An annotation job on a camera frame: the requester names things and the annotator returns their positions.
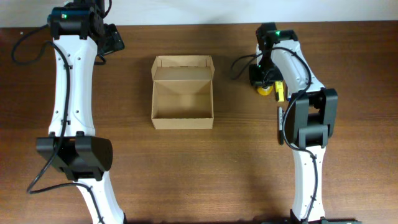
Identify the blue capped whiteboard marker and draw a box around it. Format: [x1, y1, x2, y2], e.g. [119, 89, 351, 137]
[287, 90, 292, 101]

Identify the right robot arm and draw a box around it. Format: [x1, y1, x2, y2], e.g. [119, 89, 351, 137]
[249, 22, 338, 223]

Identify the left black cable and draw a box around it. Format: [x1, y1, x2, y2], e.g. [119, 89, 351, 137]
[11, 0, 113, 224]

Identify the black permanent marker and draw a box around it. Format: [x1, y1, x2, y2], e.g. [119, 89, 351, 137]
[278, 106, 284, 145]

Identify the brown cardboard box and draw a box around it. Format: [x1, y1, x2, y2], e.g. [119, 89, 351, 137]
[151, 55, 215, 130]

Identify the yellow tape roll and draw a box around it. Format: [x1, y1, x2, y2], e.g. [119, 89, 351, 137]
[256, 85, 274, 96]

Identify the yellow highlighter marker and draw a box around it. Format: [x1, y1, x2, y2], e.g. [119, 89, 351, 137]
[274, 81, 284, 102]

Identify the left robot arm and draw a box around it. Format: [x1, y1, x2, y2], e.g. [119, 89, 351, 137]
[36, 1, 127, 223]

